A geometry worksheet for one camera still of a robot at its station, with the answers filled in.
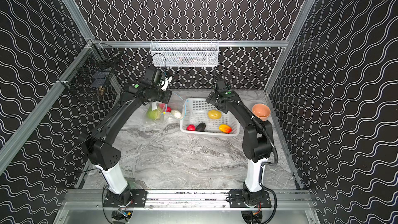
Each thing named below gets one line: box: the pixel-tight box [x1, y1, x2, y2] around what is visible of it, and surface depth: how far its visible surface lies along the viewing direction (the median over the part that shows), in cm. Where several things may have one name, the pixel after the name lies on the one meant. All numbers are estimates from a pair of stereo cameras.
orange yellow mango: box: [218, 124, 233, 134], surface depth 97 cm
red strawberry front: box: [186, 123, 196, 132], surface depth 96 cm
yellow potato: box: [207, 109, 223, 120], surface depth 102 cm
